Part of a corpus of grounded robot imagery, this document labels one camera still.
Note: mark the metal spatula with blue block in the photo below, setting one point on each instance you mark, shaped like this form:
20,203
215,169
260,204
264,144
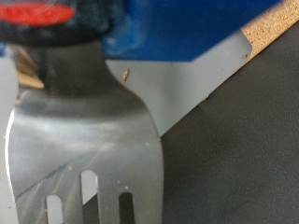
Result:
93,140

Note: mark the silver toaster oven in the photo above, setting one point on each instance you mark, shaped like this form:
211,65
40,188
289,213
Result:
187,87

